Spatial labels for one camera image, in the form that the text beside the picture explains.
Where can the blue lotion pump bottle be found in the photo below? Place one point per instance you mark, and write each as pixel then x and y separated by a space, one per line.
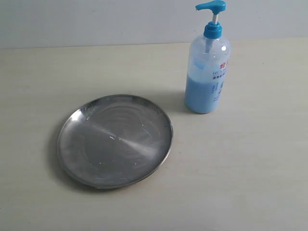
pixel 207 63

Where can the round stainless steel plate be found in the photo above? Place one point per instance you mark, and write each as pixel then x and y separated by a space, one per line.
pixel 114 141

